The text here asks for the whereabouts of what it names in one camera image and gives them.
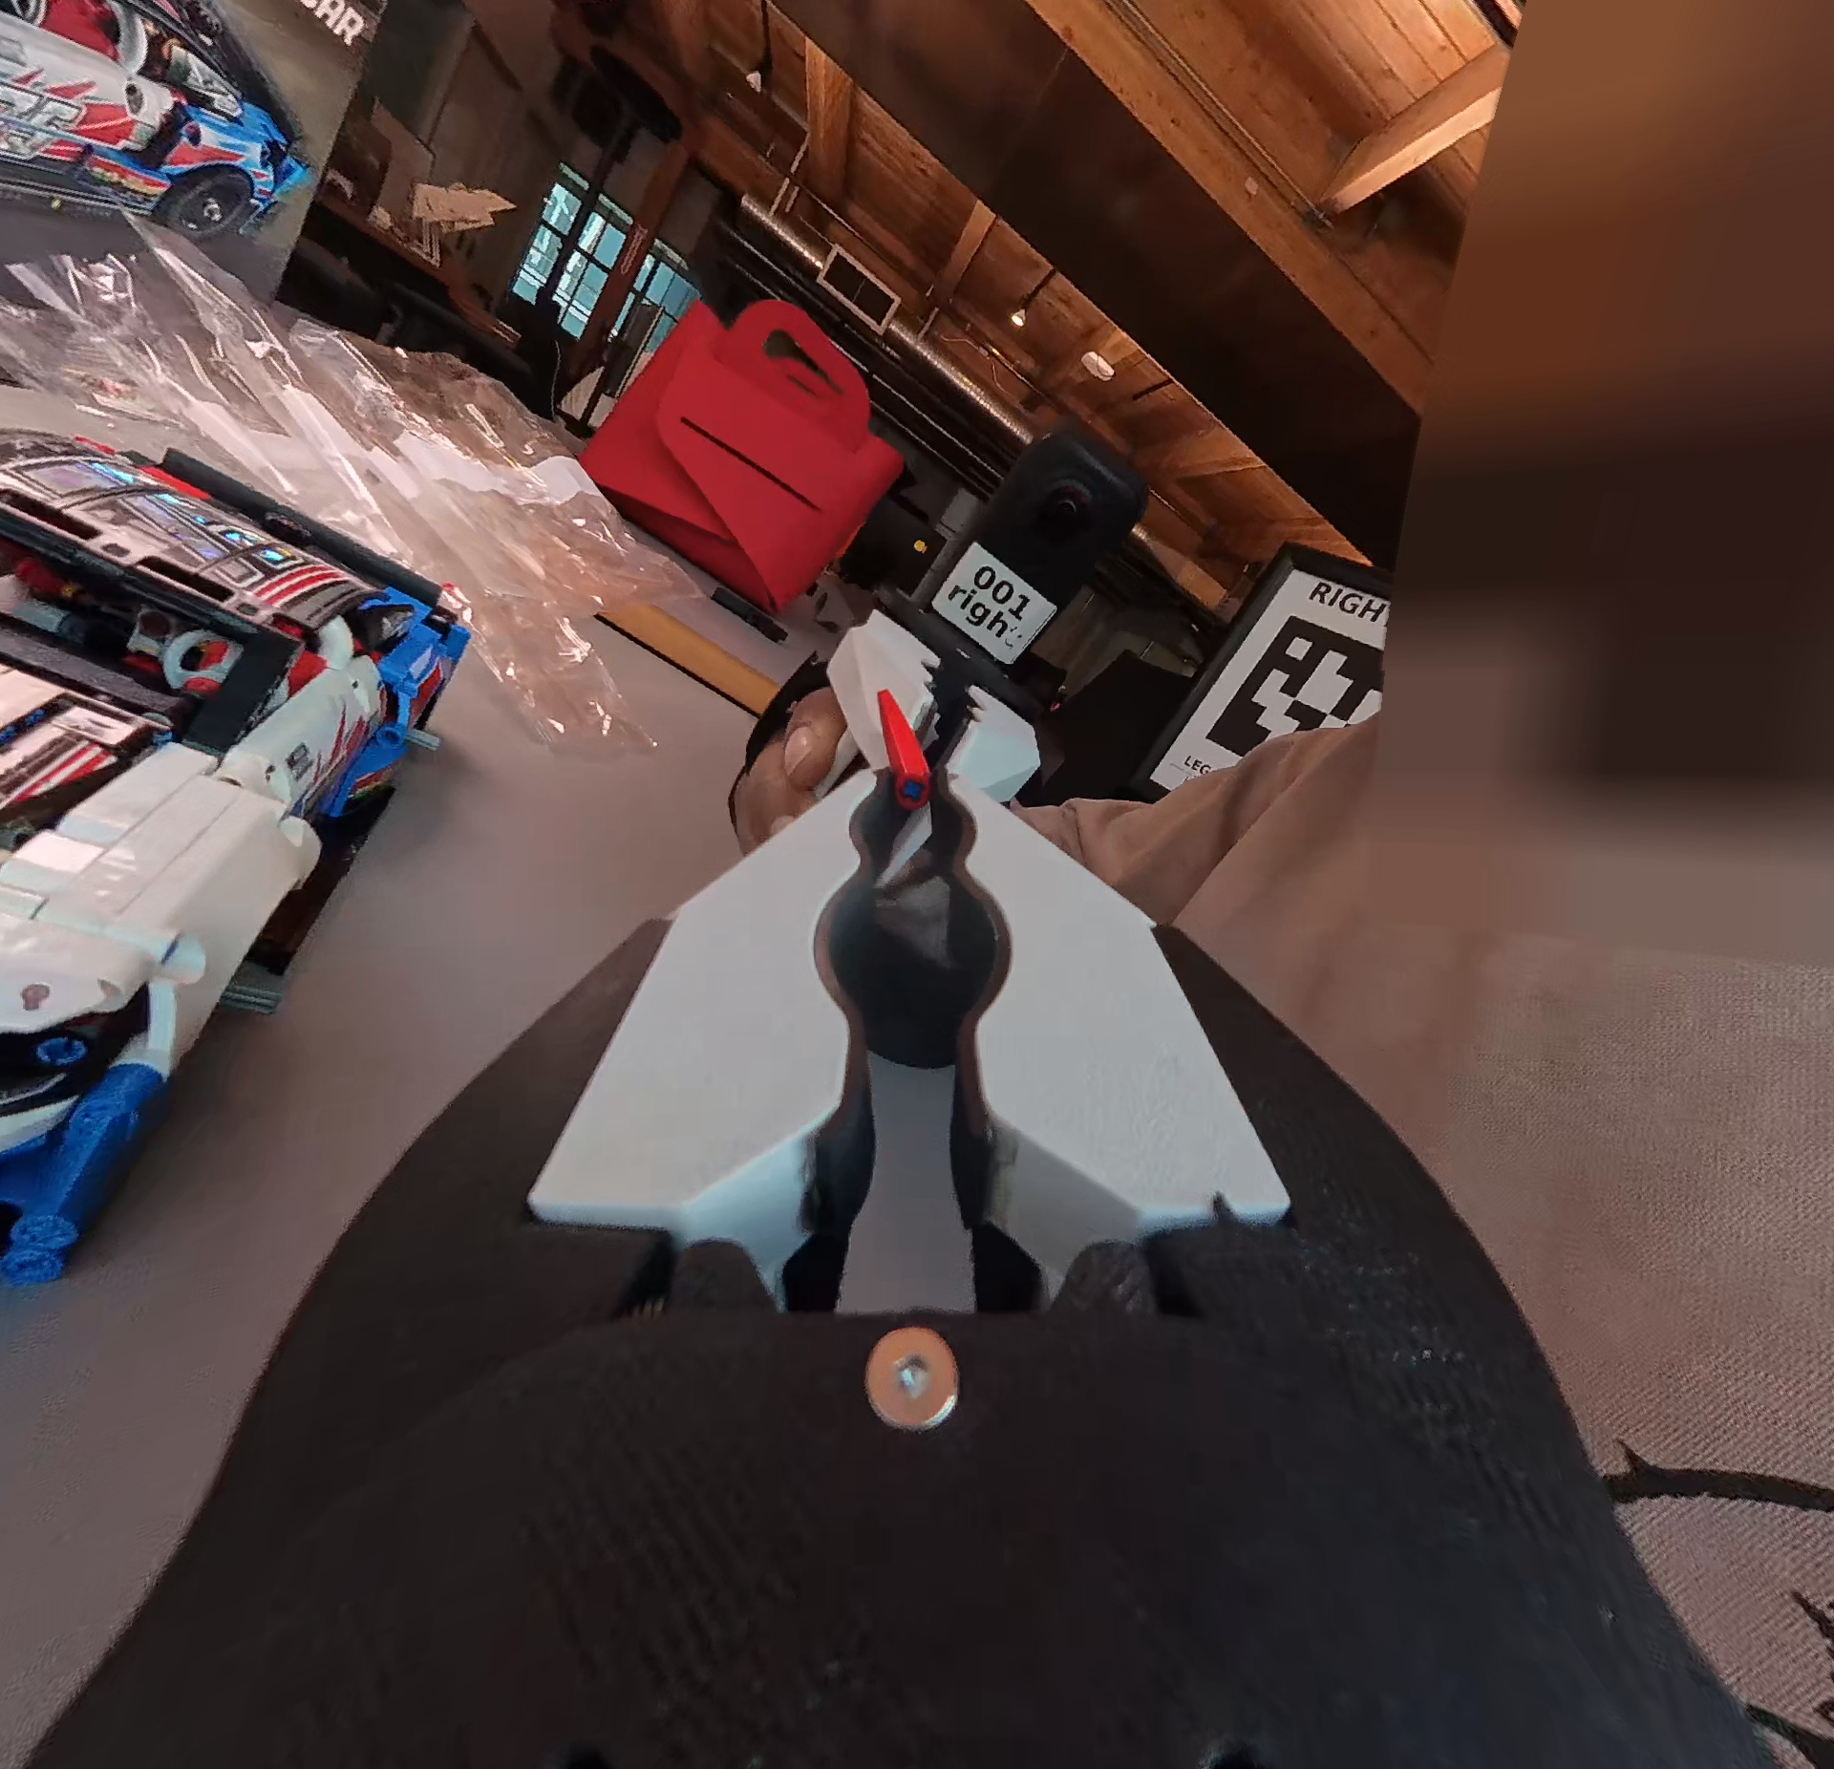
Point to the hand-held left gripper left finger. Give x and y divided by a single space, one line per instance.
687 1067

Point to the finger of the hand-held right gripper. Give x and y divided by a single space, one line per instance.
868 679
997 759

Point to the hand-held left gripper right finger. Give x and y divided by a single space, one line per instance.
1132 1067

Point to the red brick connector piece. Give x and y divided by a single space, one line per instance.
896 737

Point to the person's right forearm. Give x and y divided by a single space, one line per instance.
1217 838

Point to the grey desk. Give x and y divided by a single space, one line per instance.
544 866

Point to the person's right hand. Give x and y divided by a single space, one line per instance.
796 773

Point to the framed marker sign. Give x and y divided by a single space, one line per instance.
1291 679

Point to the toy brick race car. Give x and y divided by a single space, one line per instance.
187 824

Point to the pile of clear plastic bags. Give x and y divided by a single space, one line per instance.
358 421

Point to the toy car set box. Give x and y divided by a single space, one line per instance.
157 78

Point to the metal air duct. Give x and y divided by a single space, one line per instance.
917 330

